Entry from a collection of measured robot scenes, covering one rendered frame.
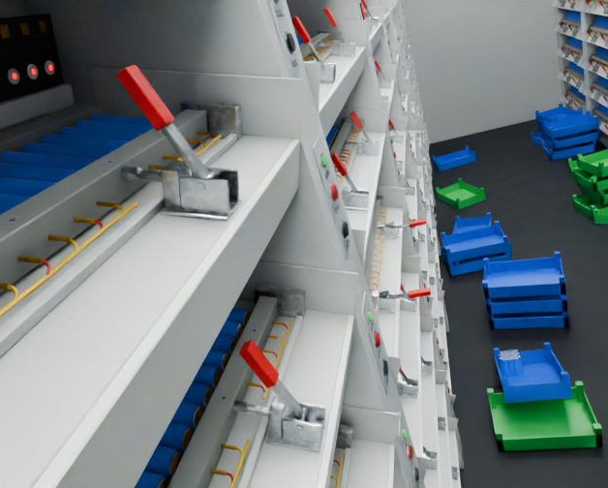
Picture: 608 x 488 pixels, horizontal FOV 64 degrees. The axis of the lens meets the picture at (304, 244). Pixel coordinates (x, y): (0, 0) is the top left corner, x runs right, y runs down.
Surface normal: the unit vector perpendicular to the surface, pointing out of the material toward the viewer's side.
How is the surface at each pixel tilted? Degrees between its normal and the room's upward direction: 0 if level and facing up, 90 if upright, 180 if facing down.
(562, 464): 0
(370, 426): 90
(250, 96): 90
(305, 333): 19
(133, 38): 90
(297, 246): 90
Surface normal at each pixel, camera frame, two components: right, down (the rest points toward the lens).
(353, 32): -0.19, 0.47
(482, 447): -0.29, -0.87
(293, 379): 0.03, -0.88
